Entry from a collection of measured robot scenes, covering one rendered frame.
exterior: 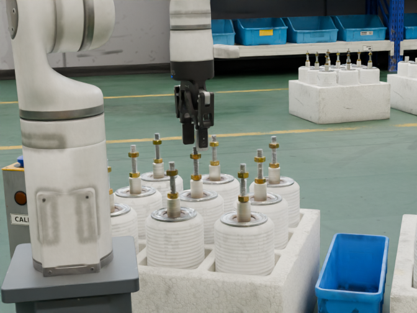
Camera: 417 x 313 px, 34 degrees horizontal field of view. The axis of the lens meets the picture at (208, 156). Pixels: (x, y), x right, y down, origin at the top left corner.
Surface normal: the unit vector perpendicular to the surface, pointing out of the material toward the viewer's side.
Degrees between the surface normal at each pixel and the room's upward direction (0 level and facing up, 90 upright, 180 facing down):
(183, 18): 90
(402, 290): 0
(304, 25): 86
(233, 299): 90
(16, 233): 90
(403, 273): 0
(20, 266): 0
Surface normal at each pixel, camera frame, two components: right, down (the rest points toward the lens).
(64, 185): 0.11, 0.20
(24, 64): -0.73, 0.21
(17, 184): -0.29, 0.22
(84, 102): 0.72, 0.08
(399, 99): -0.98, 0.07
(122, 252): -0.03, -0.98
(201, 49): 0.45, 0.18
